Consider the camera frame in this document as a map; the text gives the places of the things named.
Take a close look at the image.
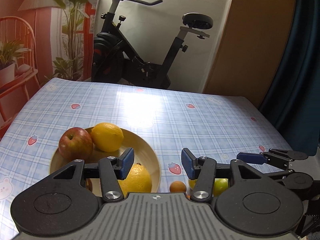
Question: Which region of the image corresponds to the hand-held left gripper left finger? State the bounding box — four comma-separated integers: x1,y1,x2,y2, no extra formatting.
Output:
51,147,135,202

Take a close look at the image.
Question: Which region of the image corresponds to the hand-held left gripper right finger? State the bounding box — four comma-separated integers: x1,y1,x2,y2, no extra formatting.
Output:
180,147,267,202

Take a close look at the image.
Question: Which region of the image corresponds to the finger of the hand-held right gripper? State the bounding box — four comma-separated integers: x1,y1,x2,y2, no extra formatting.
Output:
236,149,293,170
264,168,295,181

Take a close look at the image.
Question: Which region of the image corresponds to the large yellow-orange citrus fruit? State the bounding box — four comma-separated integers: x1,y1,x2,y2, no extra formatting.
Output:
117,163,152,194

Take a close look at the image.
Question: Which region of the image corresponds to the wooden bowl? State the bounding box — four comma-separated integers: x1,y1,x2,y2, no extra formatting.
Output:
49,127,161,198

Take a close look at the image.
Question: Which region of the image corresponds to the small orange mandarin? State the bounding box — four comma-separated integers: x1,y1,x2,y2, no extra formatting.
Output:
169,181,187,194

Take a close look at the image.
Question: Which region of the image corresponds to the yellow lemon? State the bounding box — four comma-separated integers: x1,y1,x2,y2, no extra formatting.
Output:
90,122,125,153

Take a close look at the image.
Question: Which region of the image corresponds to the red apple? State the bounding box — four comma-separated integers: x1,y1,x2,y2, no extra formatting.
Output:
58,127,94,161

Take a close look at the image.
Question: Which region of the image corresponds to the dark blue curtain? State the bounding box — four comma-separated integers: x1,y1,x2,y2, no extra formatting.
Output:
259,0,320,155

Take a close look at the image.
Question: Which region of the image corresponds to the black exercise bike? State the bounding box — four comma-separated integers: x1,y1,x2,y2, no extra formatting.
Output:
91,0,214,89

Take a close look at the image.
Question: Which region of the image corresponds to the wooden wardrobe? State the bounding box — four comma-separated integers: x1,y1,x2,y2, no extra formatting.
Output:
202,0,300,110

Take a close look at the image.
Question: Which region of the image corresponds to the printed wall poster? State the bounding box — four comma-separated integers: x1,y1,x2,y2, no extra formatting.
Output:
0,0,100,140

